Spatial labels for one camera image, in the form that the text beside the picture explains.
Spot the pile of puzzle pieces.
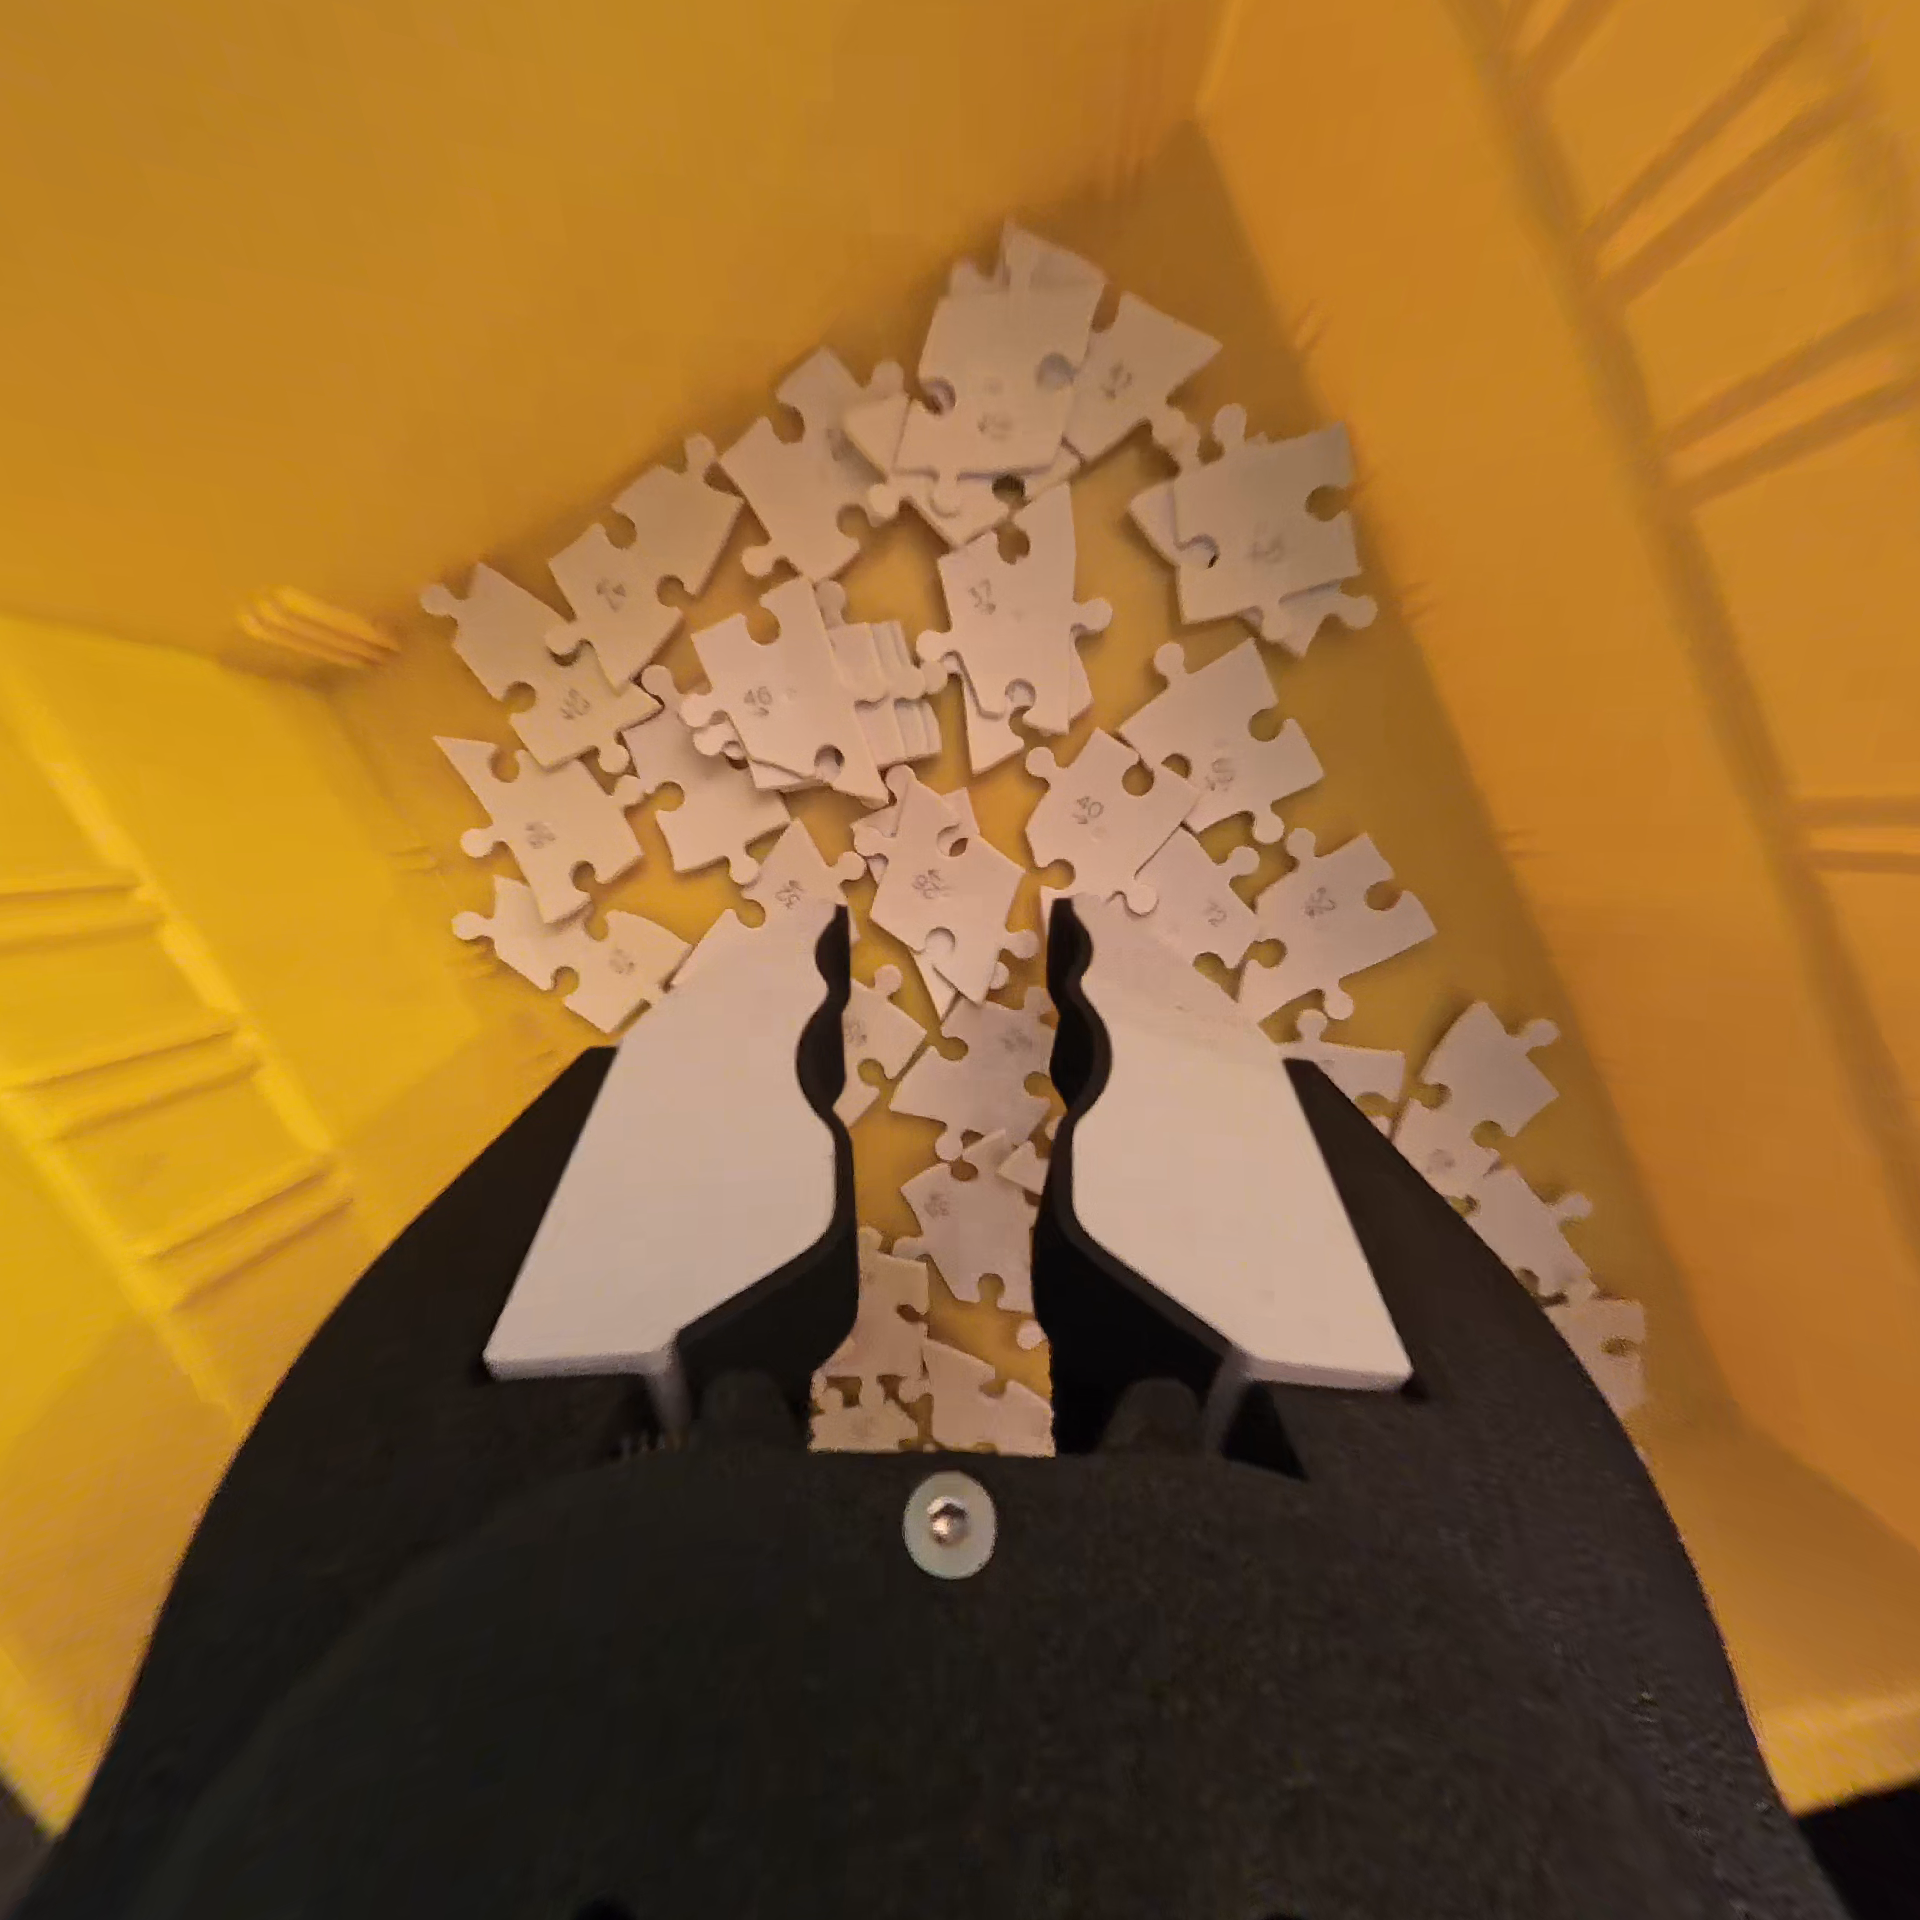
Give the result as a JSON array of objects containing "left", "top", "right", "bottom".
[{"left": 419, "top": 220, "right": 1655, "bottom": 1460}]

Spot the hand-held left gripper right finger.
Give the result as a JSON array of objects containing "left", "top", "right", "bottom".
[{"left": 1035, "top": 895, "right": 1411, "bottom": 1441}]

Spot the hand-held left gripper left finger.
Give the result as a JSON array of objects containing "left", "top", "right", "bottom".
[{"left": 487, "top": 906, "right": 861, "bottom": 1441}]

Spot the yellow plastic bin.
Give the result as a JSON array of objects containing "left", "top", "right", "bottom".
[{"left": 0, "top": 0, "right": 1920, "bottom": 1815}]

